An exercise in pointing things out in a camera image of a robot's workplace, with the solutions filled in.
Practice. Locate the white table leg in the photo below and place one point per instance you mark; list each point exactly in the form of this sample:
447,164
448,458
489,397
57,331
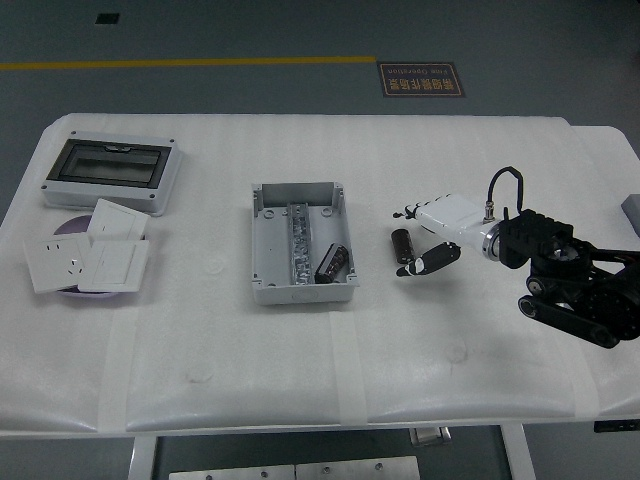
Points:
520,452

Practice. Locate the white switch panel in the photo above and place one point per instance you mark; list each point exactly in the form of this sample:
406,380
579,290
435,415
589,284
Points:
115,265
117,220

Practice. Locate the purple plate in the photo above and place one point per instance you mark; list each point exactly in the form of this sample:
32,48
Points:
72,229

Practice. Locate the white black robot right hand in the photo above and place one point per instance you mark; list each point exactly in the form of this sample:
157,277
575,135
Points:
452,217

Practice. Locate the metal bracket under table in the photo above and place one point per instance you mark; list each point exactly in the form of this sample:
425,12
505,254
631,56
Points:
430,436

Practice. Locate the grey box with dark window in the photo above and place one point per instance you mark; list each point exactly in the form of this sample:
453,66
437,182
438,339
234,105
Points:
110,165

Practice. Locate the white foam mat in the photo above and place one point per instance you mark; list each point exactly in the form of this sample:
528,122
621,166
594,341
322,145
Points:
200,325

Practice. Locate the short brown cylindrical battery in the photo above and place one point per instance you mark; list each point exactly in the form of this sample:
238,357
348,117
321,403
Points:
401,246

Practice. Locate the black table control panel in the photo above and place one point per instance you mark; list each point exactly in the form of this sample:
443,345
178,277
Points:
615,427

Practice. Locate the grey metal plate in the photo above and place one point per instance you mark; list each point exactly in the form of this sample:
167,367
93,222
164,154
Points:
230,473
357,469

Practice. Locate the long black printed battery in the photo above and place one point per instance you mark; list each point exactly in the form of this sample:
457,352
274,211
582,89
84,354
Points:
331,262

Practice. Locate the white socket panel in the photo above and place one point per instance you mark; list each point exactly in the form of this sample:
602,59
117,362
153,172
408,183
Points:
50,262

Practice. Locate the grey block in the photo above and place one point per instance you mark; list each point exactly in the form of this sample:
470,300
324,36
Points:
631,210

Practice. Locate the open grey junction box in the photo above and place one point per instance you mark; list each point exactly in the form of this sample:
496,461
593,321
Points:
270,260

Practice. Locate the white tape strip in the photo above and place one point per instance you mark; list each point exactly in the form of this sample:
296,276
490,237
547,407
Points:
586,395
348,370

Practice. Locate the metal mounting rail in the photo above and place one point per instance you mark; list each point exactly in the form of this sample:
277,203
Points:
300,240

